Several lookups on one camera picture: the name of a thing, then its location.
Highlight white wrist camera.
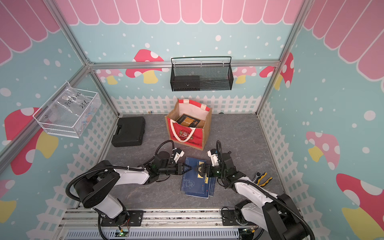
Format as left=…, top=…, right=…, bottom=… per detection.
left=207, top=149, right=219, bottom=167
left=171, top=148, right=185, bottom=163

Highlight black plastic tool case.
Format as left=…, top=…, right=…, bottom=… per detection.
left=112, top=117, right=146, bottom=148

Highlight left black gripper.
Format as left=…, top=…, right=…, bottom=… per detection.
left=158, top=162, right=192, bottom=176

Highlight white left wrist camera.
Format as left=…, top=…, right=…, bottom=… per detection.
left=171, top=148, right=185, bottom=163

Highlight black box in basket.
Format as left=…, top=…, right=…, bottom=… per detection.
left=171, top=76, right=201, bottom=92

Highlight blue yellow-label book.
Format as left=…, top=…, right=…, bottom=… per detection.
left=181, top=157, right=210, bottom=199
left=209, top=178, right=217, bottom=197

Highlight clear plastic wall bin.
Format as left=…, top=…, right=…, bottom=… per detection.
left=33, top=82, right=102, bottom=139

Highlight black wire mesh basket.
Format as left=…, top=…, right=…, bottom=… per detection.
left=170, top=56, right=234, bottom=91

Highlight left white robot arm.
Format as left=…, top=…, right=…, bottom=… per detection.
left=66, top=140, right=193, bottom=220

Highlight red canvas tote bag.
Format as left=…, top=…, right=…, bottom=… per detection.
left=165, top=99, right=213, bottom=150

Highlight brown lamp cover book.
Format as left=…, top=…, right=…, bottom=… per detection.
left=176, top=114, right=206, bottom=128

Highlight yellow green pliers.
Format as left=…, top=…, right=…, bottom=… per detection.
left=253, top=172, right=273, bottom=187

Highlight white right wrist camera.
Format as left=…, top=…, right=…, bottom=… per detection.
left=207, top=149, right=219, bottom=167

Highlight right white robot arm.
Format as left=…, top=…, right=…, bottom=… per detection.
left=196, top=141, right=315, bottom=240

